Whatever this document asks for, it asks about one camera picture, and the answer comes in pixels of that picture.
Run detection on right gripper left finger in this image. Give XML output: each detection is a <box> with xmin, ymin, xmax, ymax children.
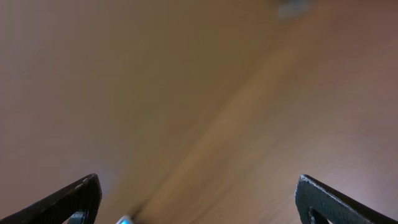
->
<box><xmin>1</xmin><ymin>174</ymin><xmax>102</xmax><ymax>224</ymax></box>

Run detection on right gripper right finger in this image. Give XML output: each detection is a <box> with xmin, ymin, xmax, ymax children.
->
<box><xmin>295</xmin><ymin>174</ymin><xmax>397</xmax><ymax>224</ymax></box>

